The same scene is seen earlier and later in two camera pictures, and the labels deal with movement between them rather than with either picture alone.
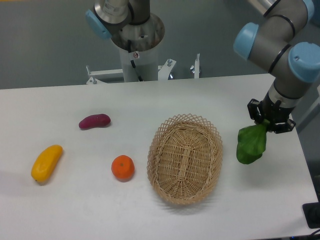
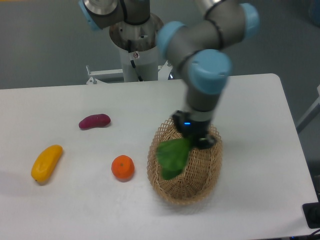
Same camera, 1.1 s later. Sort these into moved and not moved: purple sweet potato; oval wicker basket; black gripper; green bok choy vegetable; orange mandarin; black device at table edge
Moved: black gripper; green bok choy vegetable
Not moved: black device at table edge; orange mandarin; purple sweet potato; oval wicker basket
